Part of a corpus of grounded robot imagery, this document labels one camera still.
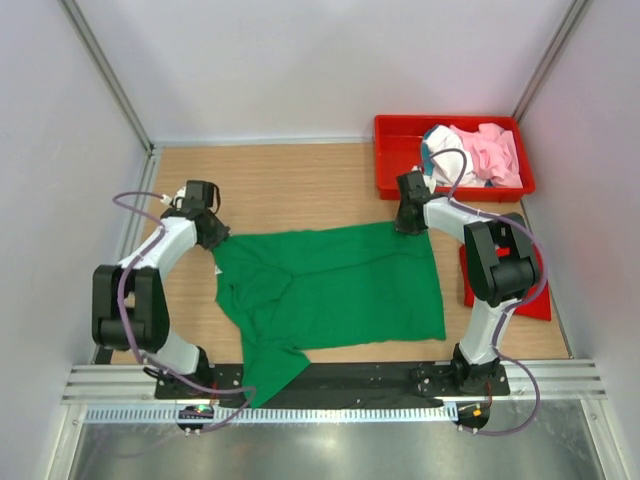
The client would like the red plastic bin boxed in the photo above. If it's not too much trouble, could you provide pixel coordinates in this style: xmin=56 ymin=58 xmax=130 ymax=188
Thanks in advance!
xmin=374 ymin=114 xmax=536 ymax=203

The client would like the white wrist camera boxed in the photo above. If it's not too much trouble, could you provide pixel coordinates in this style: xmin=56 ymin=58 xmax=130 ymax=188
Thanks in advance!
xmin=160 ymin=185 xmax=186 ymax=208
xmin=412 ymin=166 xmax=437 ymax=194

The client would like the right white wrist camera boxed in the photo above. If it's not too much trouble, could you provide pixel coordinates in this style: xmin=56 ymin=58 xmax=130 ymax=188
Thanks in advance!
xmin=412 ymin=166 xmax=437 ymax=194

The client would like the green t shirt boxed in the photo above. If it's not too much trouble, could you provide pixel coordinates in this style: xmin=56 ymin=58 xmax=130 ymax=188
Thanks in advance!
xmin=212 ymin=222 xmax=446 ymax=408

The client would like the white t shirt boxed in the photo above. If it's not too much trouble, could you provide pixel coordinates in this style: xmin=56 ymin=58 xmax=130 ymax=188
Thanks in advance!
xmin=420 ymin=125 xmax=486 ymax=188

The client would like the folded red t shirt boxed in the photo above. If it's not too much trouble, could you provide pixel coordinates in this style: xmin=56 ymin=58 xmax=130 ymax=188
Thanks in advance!
xmin=458 ymin=246 xmax=552 ymax=322

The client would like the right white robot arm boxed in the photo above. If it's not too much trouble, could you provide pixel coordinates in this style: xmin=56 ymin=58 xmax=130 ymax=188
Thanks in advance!
xmin=394 ymin=170 xmax=544 ymax=396

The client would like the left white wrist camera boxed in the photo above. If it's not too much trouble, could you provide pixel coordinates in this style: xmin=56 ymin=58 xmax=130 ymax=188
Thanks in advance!
xmin=160 ymin=185 xmax=186 ymax=208

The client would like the pink t shirt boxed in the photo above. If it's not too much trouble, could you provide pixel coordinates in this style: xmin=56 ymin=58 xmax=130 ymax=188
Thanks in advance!
xmin=450 ymin=123 xmax=522 ymax=188

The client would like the left aluminium frame post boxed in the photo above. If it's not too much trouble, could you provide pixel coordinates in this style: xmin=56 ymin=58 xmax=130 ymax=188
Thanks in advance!
xmin=60 ymin=0 xmax=154 ymax=151

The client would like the front aluminium rail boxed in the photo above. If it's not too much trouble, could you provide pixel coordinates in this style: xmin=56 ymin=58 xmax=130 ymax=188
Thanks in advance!
xmin=62 ymin=359 xmax=606 ymax=404

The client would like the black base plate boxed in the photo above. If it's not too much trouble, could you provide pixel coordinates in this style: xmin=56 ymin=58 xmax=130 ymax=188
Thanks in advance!
xmin=144 ymin=362 xmax=510 ymax=409

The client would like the right aluminium frame post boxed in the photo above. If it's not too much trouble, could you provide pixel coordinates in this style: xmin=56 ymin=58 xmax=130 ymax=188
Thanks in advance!
xmin=512 ymin=0 xmax=593 ymax=124

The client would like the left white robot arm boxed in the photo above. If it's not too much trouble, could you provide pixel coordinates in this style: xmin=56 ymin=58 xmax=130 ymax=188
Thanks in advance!
xmin=91 ymin=180 xmax=230 ymax=400

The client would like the aluminium frame post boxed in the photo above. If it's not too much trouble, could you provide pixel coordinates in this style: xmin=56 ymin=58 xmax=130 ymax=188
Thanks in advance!
xmin=60 ymin=0 xmax=154 ymax=151
xmin=512 ymin=0 xmax=593 ymax=124

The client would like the slotted cable duct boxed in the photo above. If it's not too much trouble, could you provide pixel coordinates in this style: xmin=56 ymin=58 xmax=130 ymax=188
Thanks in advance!
xmin=84 ymin=403 xmax=458 ymax=425

